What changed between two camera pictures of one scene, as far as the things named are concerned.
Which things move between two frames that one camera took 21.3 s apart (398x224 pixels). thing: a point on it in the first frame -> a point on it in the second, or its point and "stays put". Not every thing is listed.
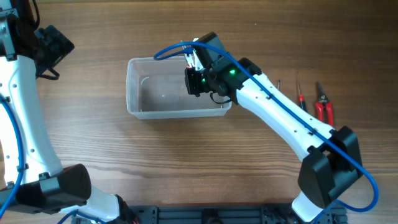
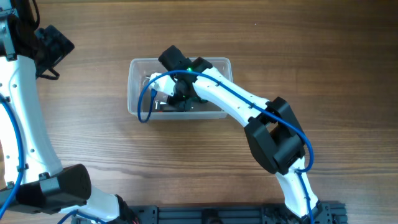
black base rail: (226, 214) stays put
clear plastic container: (156, 89) stays put
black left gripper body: (52, 49) stays put
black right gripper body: (199, 80) -> (180, 99)
